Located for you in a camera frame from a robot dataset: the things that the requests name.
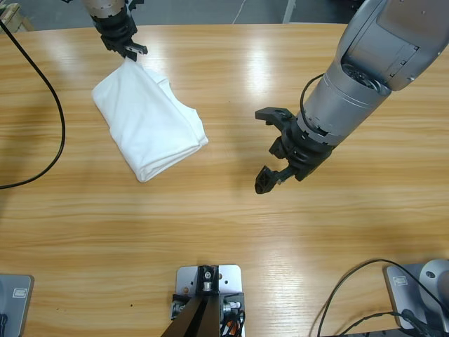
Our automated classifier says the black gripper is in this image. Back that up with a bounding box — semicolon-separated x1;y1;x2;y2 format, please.
93;9;148;61
255;117;334;195

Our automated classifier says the white T-shirt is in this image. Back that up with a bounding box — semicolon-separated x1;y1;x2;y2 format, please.
91;59;210;183

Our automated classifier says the wooden pallet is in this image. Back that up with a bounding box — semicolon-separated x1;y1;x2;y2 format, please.
0;2;36;34

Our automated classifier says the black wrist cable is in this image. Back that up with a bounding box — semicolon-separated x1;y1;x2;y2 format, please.
299;72;326;131

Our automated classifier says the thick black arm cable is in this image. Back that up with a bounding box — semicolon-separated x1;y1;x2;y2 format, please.
0;20;67;190

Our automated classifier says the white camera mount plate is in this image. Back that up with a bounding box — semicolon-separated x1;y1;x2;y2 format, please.
175;265;246;337

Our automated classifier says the white upright post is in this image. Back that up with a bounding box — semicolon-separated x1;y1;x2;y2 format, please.
282;0;296;24

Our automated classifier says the orange and black cable bundle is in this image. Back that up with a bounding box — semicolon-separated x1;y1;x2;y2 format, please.
219;310;248;337

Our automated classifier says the grey base plate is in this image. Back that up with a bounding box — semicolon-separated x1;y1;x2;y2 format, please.
0;273;35;337
382;263;449;331

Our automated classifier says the thin braided black cable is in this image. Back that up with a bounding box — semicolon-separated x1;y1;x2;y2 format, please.
336;310;411;334

